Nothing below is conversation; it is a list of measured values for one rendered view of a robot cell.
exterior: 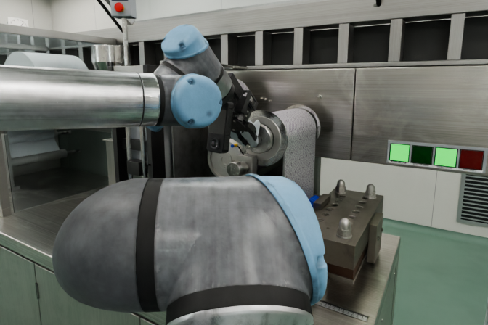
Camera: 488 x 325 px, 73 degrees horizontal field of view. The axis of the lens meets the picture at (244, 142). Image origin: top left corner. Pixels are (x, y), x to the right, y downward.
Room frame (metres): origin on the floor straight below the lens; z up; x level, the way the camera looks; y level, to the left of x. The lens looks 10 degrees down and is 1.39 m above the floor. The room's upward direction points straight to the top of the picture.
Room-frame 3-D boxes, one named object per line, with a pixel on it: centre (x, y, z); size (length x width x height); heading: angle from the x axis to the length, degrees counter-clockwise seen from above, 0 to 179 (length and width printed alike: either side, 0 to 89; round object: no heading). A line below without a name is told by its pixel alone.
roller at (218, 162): (1.03, -0.01, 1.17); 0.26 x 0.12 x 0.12; 149
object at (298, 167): (0.94, -0.16, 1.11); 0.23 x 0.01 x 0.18; 149
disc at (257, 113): (0.86, -0.05, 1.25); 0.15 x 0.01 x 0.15; 59
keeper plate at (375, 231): (0.88, -0.37, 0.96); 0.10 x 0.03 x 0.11; 149
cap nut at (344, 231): (0.75, -0.24, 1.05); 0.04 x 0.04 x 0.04
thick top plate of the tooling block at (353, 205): (0.91, -0.29, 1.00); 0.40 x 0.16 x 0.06; 149
